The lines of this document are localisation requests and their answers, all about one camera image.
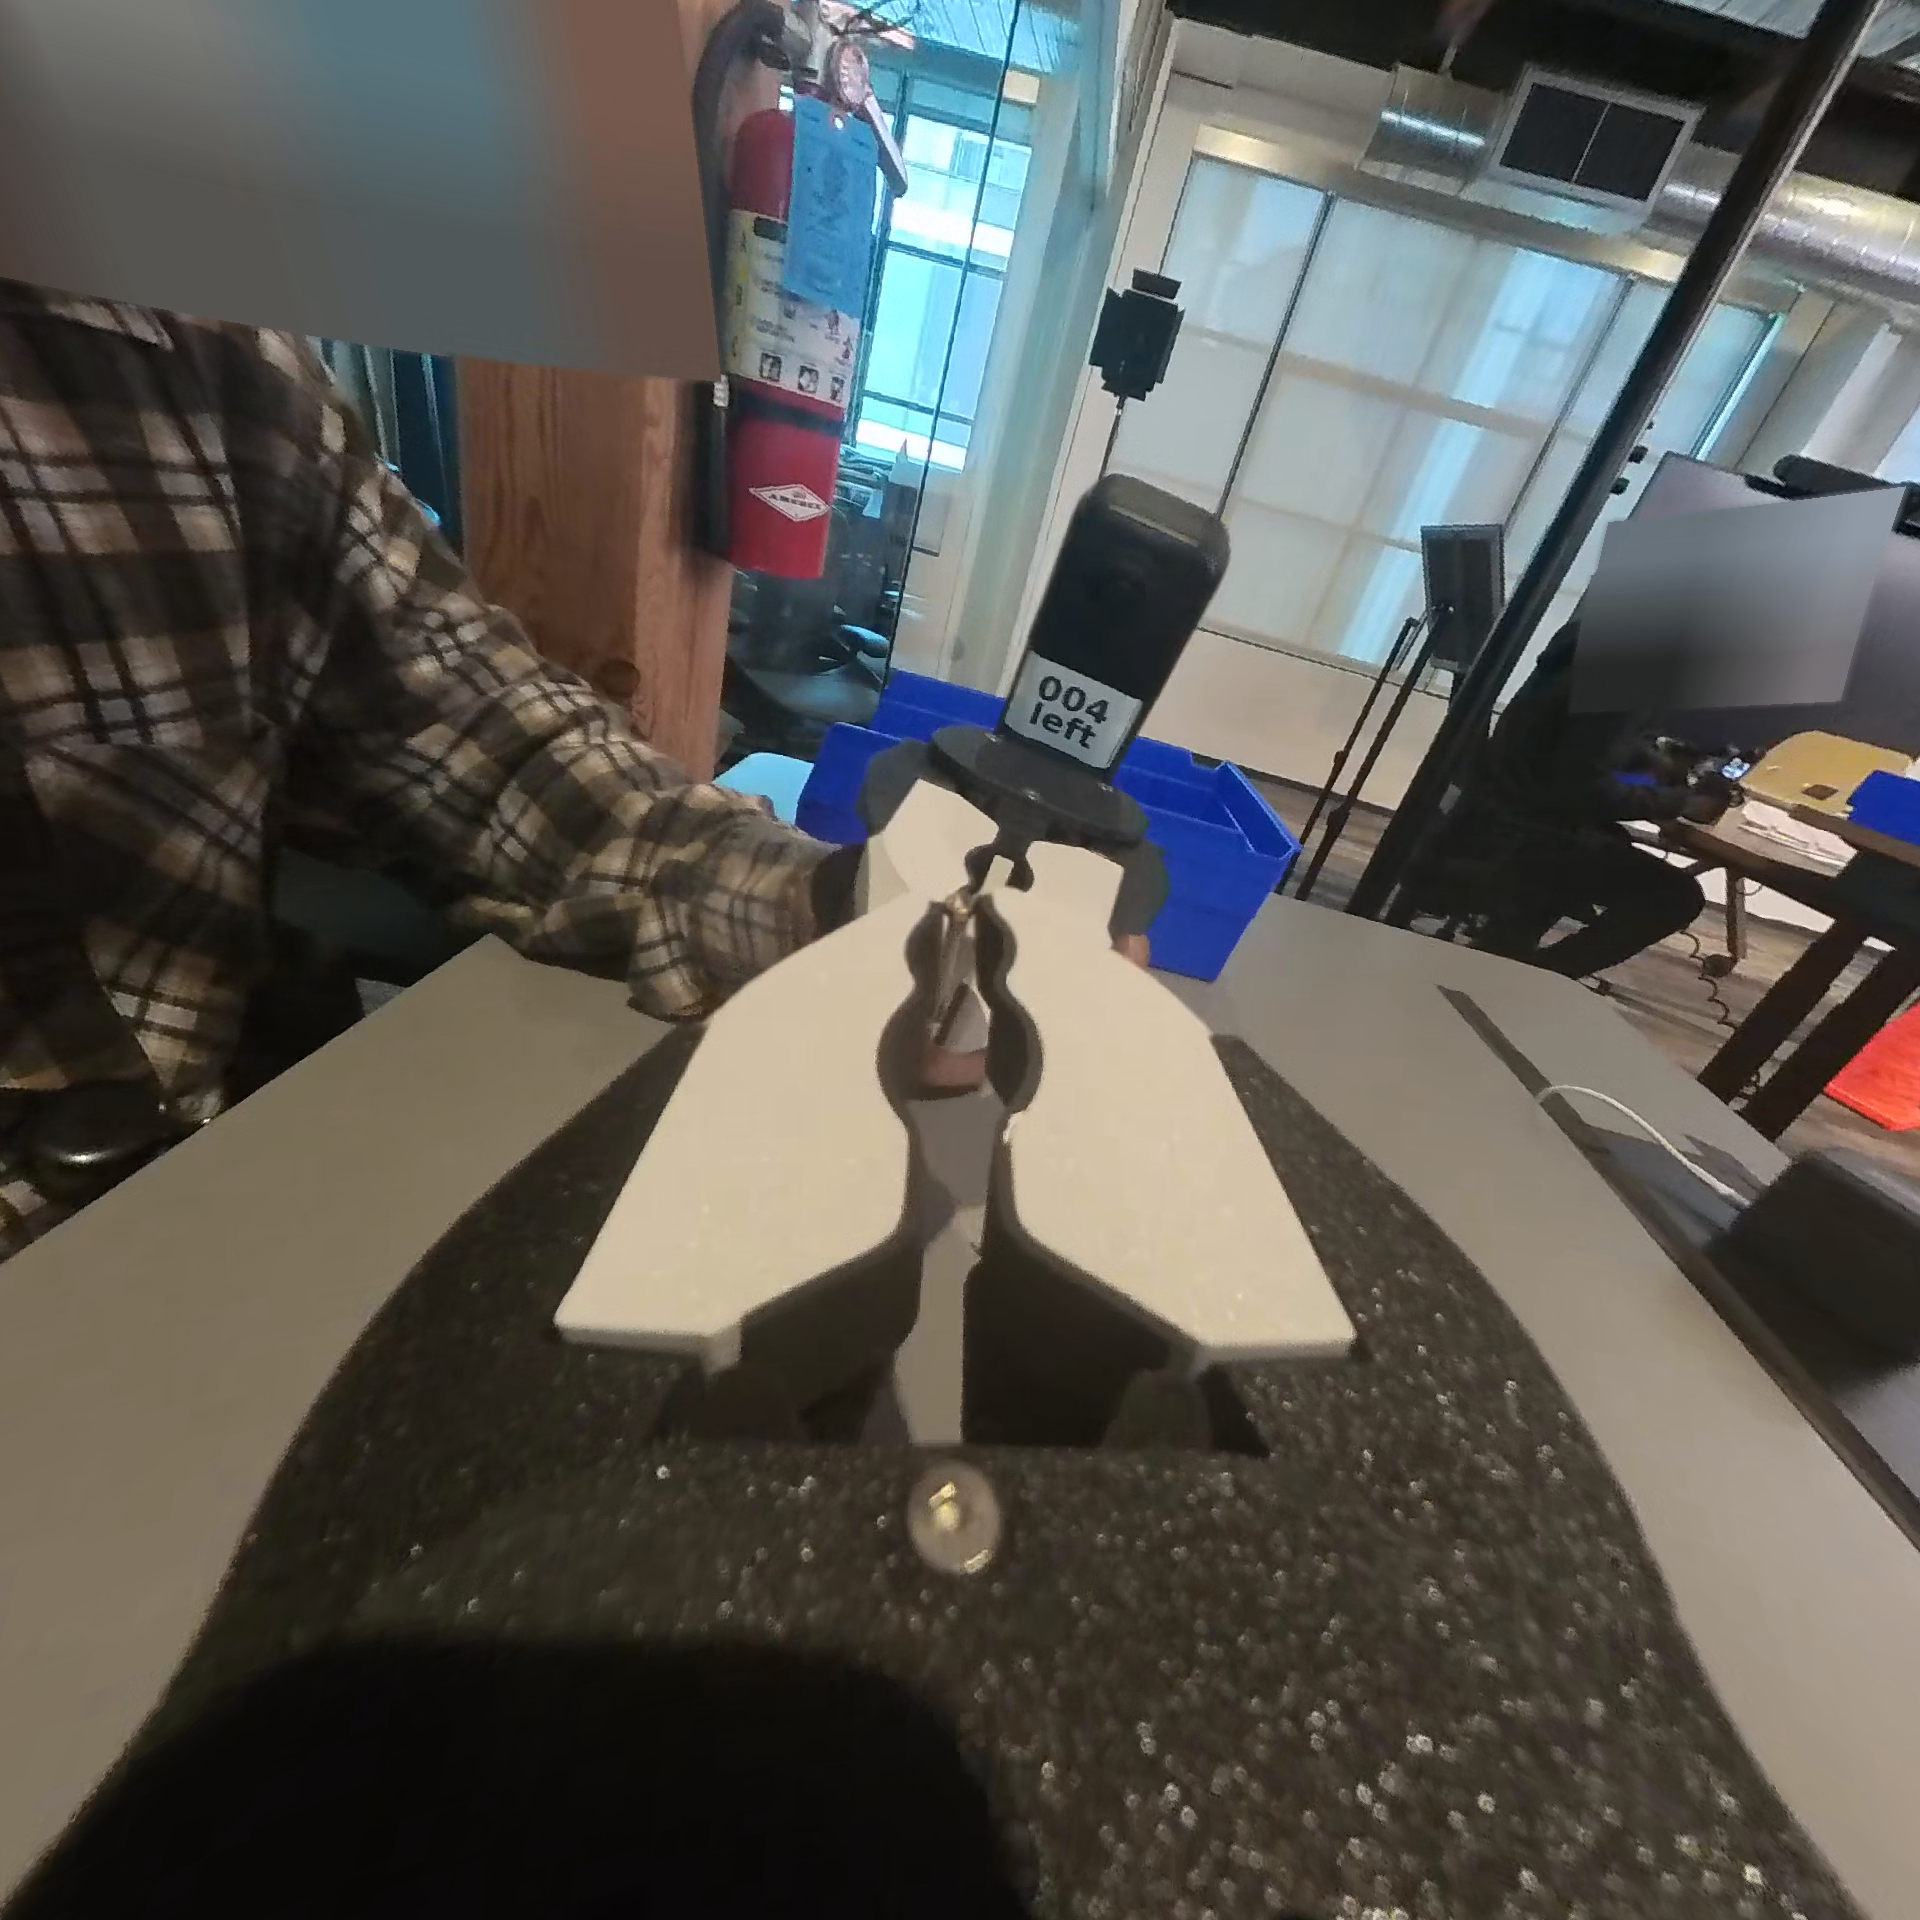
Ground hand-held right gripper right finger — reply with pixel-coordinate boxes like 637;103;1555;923
971;890;1360;1374

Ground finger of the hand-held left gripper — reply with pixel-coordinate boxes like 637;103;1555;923
870;784;1003;913
1024;839;1128;961

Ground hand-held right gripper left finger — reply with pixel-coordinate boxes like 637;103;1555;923
555;888;943;1368

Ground person's left hand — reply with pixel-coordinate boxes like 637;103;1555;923
809;843;1153;1095

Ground black office chair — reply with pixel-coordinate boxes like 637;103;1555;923
727;568;903;728

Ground black studio light panel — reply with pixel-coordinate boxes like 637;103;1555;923
1089;270;1191;403

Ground black music stand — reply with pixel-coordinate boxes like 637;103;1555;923
1294;520;1507;903

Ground red fire extinguisher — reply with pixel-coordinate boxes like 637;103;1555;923
689;0;912;585

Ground wooden pillar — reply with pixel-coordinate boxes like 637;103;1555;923
456;357;741;770

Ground blue inspection tag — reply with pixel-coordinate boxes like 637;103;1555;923
784;96;881;304

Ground black metal pole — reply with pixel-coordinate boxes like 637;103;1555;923
1343;0;1883;920

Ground air vent grille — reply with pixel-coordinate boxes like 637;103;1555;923
1477;63;1707;197

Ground black desk chair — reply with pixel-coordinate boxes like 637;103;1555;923
0;848;465;1209

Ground dark grey power adapter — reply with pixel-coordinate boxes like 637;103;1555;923
1726;1146;1920;1360

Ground tan cardboard box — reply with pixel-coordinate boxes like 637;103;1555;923
1744;728;1880;823

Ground orange traffic cone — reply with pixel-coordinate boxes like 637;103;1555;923
1826;1001;1920;1134

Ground black computer monitor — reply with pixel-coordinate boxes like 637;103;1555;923
1631;449;1920;752

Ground person's plaid shirt torso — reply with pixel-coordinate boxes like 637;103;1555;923
0;277;496;1261

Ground wooden desk black legs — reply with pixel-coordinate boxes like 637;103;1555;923
1634;808;1920;1143

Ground white charging cable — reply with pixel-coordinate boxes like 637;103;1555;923
1535;1082;1758;1209

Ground silver air duct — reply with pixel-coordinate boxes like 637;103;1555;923
1357;65;1920;248

